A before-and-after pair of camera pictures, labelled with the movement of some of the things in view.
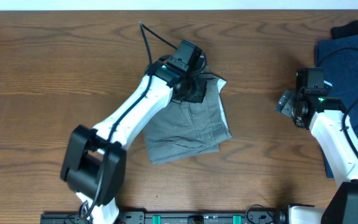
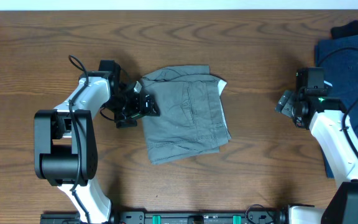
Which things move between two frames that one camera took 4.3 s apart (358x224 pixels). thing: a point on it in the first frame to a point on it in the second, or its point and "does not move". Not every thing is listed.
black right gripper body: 288,101 does not move
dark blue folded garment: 350,67 does not move
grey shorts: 186,129 does not move
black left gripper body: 195,92 to 127,106
